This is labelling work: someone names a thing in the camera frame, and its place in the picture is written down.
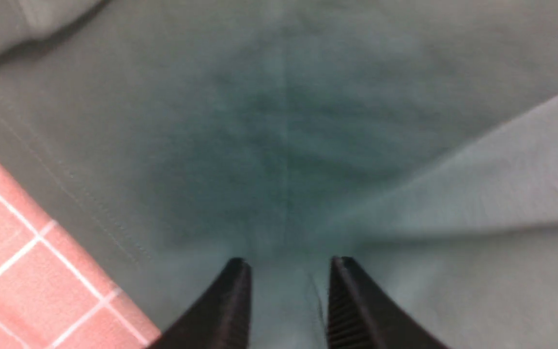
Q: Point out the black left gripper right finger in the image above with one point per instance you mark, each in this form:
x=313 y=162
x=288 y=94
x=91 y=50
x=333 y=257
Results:
x=360 y=315

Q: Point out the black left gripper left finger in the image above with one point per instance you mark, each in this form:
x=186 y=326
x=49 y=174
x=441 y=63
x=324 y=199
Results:
x=220 y=318

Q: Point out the green long-sleeved shirt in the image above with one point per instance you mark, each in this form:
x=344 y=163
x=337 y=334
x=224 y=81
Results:
x=418 y=136

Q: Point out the pink checkered tablecloth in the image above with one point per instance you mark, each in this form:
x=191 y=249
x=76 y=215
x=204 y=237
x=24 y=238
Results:
x=52 y=293

